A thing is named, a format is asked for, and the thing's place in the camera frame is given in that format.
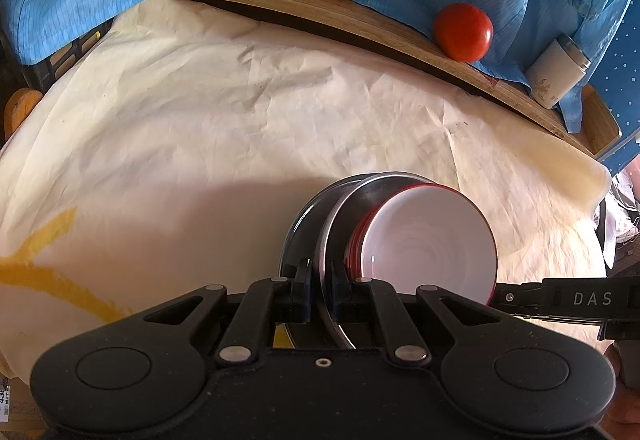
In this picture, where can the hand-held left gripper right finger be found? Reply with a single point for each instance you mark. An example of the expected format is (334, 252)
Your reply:
(340, 292)

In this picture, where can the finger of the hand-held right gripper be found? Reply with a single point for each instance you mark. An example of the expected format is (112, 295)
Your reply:
(520, 300)

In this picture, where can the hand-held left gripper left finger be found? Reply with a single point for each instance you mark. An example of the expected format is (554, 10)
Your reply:
(305, 292)

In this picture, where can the large steel plate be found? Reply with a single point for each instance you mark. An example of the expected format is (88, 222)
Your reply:
(300, 240)

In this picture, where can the steel bowl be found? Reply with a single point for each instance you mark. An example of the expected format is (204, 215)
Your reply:
(345, 220)

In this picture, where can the person's right hand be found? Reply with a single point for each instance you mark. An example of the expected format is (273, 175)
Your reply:
(630, 380)

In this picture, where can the white crumpled cloth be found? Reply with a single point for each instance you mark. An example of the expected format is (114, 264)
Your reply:
(627, 200)

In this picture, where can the cream table cloth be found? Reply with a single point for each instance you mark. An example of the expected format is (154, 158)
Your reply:
(175, 120)

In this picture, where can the blue polka dot cloth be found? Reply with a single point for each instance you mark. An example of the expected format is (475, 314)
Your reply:
(622, 85)

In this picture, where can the white thermos bottle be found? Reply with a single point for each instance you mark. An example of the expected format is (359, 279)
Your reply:
(552, 70)

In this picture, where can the wooden shelf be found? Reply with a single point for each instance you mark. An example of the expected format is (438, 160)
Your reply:
(350, 22)

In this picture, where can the red tomato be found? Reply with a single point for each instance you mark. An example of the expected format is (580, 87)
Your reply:
(462, 32)

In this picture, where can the cardboard box white label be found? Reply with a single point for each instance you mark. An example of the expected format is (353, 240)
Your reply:
(15, 425)

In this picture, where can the black plastic crate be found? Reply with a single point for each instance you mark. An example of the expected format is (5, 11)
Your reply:
(55, 65)

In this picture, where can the tan wooden post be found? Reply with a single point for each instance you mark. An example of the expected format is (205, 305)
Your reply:
(22, 112)

